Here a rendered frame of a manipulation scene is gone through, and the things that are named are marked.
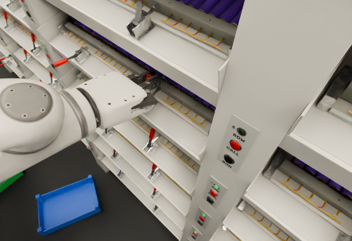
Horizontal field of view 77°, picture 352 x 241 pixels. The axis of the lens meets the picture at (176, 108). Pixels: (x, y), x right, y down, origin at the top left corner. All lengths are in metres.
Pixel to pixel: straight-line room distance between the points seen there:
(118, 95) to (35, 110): 0.16
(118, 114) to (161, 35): 0.15
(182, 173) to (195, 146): 0.19
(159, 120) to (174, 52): 0.19
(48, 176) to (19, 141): 1.36
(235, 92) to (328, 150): 0.12
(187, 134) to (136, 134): 0.27
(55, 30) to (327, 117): 0.74
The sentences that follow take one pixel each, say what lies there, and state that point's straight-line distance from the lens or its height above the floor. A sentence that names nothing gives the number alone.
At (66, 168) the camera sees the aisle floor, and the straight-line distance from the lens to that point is 1.61.
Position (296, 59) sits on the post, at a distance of 0.23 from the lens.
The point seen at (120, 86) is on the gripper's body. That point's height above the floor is 1.05.
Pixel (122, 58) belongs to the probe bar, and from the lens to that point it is 0.60.
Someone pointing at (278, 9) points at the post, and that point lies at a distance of 0.22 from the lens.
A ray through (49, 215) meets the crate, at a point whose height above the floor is 0.00.
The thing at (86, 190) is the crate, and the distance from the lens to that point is 1.49.
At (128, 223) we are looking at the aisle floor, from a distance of 1.38.
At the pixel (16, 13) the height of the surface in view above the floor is 0.94.
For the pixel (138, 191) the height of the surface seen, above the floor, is 0.18.
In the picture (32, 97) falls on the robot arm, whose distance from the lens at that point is 0.27.
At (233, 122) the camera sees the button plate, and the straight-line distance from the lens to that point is 0.32.
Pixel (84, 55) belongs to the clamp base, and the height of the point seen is 0.95.
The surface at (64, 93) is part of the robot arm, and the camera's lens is 0.37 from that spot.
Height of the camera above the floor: 1.33
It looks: 49 degrees down
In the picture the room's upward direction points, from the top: 3 degrees clockwise
